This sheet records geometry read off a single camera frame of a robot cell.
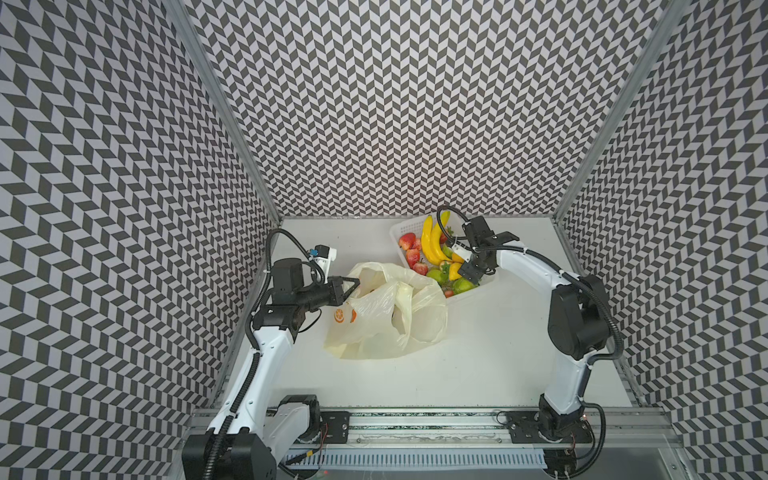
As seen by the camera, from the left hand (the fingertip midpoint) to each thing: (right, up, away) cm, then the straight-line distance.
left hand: (358, 283), depth 76 cm
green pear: (+30, -2, +15) cm, 34 cm away
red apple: (+13, +11, +28) cm, 33 cm away
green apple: (+23, 0, +19) cm, 30 cm away
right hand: (+36, +3, +19) cm, 40 cm away
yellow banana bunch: (+22, +10, +26) cm, 35 cm away
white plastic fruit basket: (+16, +16, +23) cm, 32 cm away
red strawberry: (+18, +2, +23) cm, 29 cm away
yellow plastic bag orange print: (+9, -5, -10) cm, 14 cm away
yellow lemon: (+28, +3, +16) cm, 32 cm away
